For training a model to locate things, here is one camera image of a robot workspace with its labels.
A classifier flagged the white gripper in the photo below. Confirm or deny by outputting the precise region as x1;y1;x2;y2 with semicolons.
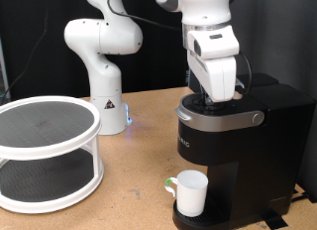
186;50;238;107

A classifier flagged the silver Keurig lid handle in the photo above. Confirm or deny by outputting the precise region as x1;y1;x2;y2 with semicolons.
174;102;265;133

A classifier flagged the white ceramic mug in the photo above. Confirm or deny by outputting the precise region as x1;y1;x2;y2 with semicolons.
163;170;209;218

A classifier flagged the black Keurig coffee machine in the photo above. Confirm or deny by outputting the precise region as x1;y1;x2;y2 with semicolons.
171;72;317;230

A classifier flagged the white two-tier turntable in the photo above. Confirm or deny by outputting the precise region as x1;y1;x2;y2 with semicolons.
0;95;105;214

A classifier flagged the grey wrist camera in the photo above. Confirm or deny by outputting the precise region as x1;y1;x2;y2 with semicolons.
233;76;248;101

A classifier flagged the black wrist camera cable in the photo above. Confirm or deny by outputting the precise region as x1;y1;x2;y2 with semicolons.
106;0;254;95

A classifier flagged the black Keurig power cord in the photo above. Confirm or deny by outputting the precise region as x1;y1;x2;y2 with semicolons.
290;189;317;204

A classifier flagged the thin black hanging cable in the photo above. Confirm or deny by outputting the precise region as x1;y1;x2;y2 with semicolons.
0;0;50;102

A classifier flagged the grey metal post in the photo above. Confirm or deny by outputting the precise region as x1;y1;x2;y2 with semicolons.
0;38;10;99

